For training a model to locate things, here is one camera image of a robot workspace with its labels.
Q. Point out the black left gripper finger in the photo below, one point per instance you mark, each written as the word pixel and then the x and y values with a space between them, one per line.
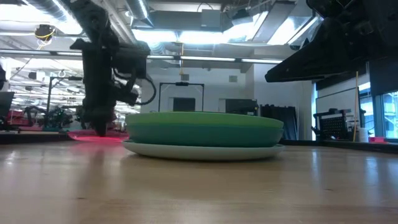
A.
pixel 98 119
pixel 111 113

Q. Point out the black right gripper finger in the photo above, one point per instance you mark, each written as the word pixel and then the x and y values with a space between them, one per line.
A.
pixel 320 56

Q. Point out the small red translucent plate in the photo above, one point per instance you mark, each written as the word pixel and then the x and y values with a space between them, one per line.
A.
pixel 81 137

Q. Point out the large light green plate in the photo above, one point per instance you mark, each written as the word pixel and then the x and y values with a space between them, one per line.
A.
pixel 202 119

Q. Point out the large dark teal plate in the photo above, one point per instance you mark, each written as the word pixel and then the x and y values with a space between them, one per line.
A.
pixel 202 135

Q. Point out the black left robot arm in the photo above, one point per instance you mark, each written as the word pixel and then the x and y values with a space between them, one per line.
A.
pixel 90 18

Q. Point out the black background robot station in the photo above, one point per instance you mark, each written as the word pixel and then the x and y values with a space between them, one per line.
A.
pixel 49 102

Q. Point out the yellow black ceiling reel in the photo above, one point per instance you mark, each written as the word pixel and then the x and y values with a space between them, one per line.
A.
pixel 44 32

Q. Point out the black perforated cart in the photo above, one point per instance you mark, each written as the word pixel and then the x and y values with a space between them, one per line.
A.
pixel 334 126

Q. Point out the dark folding panels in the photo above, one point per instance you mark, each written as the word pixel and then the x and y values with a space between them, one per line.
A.
pixel 280 116

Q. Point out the white cup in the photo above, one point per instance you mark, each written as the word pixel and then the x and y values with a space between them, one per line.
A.
pixel 363 135

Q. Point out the dark monitor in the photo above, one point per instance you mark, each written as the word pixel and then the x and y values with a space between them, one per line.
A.
pixel 6 105

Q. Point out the black cabinet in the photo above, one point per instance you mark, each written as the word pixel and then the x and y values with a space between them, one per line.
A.
pixel 241 107

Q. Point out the large pale blue-grey plate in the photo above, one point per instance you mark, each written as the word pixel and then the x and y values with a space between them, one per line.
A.
pixel 202 153

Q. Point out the red box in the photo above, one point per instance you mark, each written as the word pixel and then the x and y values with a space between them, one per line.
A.
pixel 377 139

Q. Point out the ceiling strip light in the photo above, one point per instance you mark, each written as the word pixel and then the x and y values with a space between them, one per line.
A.
pixel 205 58

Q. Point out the grey ceiling box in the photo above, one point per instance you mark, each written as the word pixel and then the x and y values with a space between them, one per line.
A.
pixel 211 18

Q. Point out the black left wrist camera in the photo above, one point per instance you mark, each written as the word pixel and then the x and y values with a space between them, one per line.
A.
pixel 132 60

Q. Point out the black rectangular frame stand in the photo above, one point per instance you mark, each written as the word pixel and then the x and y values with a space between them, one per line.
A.
pixel 182 83

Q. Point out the silver ceiling duct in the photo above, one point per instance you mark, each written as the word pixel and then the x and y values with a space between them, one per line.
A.
pixel 140 12

